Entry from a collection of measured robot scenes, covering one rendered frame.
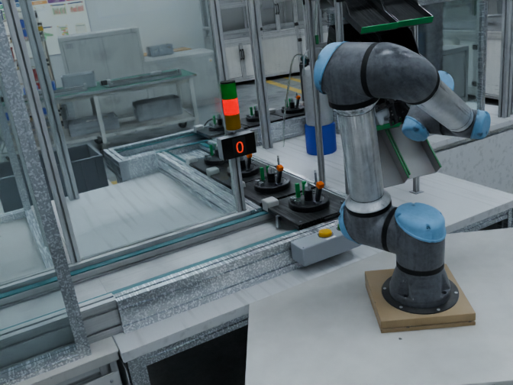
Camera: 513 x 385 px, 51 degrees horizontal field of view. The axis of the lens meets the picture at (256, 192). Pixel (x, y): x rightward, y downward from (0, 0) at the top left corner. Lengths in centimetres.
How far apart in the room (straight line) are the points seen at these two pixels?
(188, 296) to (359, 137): 65
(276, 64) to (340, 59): 991
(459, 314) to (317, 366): 37
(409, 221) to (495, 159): 197
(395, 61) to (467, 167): 199
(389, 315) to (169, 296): 58
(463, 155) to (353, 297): 167
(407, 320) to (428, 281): 11
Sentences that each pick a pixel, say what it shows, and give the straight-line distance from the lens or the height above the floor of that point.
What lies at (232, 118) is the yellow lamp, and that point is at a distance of 174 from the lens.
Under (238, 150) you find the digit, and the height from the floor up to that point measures 119.
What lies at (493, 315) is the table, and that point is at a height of 86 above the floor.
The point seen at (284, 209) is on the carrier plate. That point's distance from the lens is 183.
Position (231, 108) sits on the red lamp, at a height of 133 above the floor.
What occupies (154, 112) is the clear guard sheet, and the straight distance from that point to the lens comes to 170.
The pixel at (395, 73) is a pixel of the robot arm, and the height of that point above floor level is 148.
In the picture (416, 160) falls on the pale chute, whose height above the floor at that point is 104.
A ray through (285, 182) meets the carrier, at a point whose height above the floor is 99.
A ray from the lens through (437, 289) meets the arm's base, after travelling 140.
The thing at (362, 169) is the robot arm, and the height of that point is 124.
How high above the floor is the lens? 166
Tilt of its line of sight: 20 degrees down
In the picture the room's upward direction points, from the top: 7 degrees counter-clockwise
